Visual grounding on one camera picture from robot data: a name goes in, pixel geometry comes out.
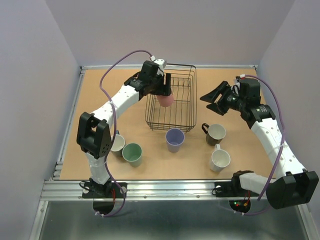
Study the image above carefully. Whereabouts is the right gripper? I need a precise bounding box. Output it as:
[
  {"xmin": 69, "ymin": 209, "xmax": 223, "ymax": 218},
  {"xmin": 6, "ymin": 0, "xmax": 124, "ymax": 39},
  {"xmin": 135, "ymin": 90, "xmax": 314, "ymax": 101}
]
[{"xmin": 199, "ymin": 80, "xmax": 246, "ymax": 116}]

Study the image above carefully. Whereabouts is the pink cup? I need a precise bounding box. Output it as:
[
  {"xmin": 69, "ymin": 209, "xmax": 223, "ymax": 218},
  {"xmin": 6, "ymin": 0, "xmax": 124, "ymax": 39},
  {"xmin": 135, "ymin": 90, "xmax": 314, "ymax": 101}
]
[{"xmin": 156, "ymin": 94, "xmax": 174, "ymax": 108}]

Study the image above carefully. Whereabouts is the black mug white inside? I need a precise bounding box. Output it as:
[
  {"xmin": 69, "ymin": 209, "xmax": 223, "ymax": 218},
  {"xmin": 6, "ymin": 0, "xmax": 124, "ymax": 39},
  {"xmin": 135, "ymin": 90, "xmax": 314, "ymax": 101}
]
[{"xmin": 201, "ymin": 123, "xmax": 227, "ymax": 146}]

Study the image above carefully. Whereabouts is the lavender cup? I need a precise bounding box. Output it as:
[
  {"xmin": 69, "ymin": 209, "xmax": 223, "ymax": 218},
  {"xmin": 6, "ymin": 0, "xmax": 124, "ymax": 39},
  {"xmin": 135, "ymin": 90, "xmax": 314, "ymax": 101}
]
[{"xmin": 165, "ymin": 128, "xmax": 185, "ymax": 153}]

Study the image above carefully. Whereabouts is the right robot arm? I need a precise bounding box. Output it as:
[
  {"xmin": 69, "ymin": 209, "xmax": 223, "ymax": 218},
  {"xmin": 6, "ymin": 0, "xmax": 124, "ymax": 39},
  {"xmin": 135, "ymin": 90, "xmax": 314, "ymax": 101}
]
[{"xmin": 200, "ymin": 74, "xmax": 319, "ymax": 209}]

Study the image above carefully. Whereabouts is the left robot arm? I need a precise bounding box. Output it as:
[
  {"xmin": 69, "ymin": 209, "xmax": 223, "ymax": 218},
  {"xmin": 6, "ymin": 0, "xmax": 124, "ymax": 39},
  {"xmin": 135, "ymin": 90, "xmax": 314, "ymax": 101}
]
[{"xmin": 76, "ymin": 57, "xmax": 172, "ymax": 197}]

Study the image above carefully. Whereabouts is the grey mug white inside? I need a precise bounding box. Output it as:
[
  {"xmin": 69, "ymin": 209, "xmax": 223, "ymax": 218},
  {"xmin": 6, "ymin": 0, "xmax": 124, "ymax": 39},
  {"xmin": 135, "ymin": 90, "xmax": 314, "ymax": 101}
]
[{"xmin": 110, "ymin": 130, "xmax": 126, "ymax": 158}]

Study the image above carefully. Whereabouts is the green cup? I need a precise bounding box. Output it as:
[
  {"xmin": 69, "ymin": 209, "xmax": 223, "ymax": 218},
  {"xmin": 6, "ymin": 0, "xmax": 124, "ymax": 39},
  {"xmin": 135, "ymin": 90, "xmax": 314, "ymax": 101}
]
[{"xmin": 122, "ymin": 143, "xmax": 143, "ymax": 168}]

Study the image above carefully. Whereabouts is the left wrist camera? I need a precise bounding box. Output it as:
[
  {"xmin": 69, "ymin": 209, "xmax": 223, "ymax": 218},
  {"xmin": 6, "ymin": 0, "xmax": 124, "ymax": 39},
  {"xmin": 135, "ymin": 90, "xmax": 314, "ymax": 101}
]
[{"xmin": 149, "ymin": 55, "xmax": 167, "ymax": 71}]

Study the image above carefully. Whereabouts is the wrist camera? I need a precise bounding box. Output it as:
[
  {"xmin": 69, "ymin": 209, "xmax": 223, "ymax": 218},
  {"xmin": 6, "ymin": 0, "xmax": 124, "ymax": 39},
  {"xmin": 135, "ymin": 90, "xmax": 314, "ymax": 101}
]
[
  {"xmin": 149, "ymin": 55, "xmax": 167, "ymax": 71},
  {"xmin": 235, "ymin": 74, "xmax": 246, "ymax": 84}
]

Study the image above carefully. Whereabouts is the black wire dish rack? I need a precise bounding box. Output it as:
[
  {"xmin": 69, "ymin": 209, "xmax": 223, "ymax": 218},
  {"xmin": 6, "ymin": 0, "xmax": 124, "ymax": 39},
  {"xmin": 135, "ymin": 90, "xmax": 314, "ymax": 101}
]
[{"xmin": 145, "ymin": 63, "xmax": 197, "ymax": 133}]

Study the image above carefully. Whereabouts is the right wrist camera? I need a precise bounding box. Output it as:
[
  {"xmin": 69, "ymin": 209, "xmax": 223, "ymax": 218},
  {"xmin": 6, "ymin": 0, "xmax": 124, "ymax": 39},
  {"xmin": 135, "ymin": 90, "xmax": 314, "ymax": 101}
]
[{"xmin": 235, "ymin": 74, "xmax": 246, "ymax": 84}]

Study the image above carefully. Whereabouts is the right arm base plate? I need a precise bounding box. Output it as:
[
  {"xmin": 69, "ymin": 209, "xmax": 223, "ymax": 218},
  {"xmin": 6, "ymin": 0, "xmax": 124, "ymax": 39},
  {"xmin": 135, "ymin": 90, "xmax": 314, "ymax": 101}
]
[{"xmin": 208, "ymin": 179, "xmax": 259, "ymax": 198}]

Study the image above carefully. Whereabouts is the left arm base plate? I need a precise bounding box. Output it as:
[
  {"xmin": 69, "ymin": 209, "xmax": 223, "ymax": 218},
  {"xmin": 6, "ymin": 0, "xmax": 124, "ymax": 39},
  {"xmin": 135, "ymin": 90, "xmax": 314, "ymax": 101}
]
[{"xmin": 79, "ymin": 178, "xmax": 123, "ymax": 199}]

